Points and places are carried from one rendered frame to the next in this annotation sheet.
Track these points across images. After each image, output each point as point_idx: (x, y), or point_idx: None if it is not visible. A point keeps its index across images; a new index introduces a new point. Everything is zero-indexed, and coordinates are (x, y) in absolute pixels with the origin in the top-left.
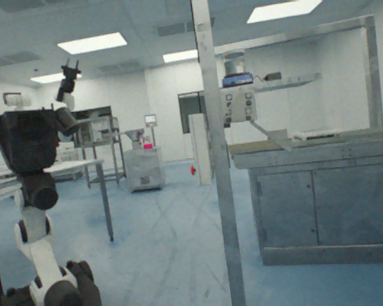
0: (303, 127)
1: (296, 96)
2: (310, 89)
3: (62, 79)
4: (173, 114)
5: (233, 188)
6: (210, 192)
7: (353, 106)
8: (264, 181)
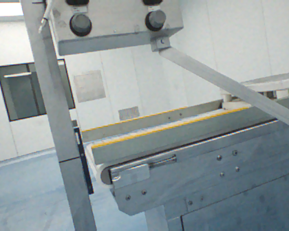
0: (153, 103)
1: (143, 71)
2: (155, 63)
3: None
4: None
5: (89, 194)
6: (54, 211)
7: (195, 79)
8: (202, 225)
